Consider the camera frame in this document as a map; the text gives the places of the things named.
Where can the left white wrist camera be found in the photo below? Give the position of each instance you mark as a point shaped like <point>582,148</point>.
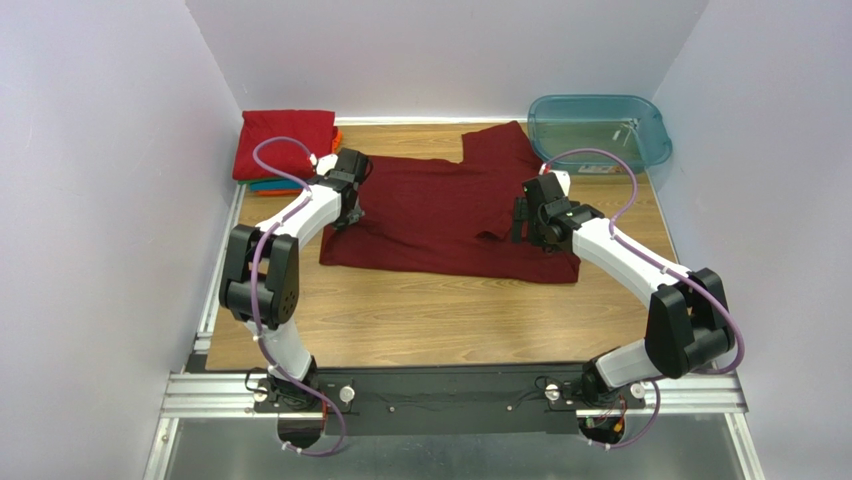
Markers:
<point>324,164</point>

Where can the maroon t shirt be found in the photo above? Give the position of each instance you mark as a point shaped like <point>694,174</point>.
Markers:
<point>437,216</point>

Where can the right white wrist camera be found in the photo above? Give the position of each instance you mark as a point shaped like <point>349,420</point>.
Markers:
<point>555,184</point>

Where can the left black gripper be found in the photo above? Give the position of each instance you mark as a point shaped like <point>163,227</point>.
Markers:
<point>350,217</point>

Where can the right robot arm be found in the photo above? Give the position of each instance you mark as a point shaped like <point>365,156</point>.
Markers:
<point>688,322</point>

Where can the folded red t shirt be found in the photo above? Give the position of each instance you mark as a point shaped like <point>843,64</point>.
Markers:
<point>314,128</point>

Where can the folded green t shirt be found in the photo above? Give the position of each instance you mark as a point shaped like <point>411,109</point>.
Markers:
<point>249,180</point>

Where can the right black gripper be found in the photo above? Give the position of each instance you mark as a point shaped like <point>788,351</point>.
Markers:
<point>521,222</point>

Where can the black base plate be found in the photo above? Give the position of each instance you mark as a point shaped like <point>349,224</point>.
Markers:
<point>340,403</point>

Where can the teal plastic bin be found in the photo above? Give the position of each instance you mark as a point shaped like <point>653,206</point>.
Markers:
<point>562,128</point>

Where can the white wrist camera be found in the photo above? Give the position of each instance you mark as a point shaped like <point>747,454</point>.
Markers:
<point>324,164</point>
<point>555,184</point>

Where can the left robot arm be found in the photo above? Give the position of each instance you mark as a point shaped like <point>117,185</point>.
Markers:
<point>260,280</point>

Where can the folded teal t shirt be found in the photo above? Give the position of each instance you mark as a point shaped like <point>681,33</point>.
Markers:
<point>270,184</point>

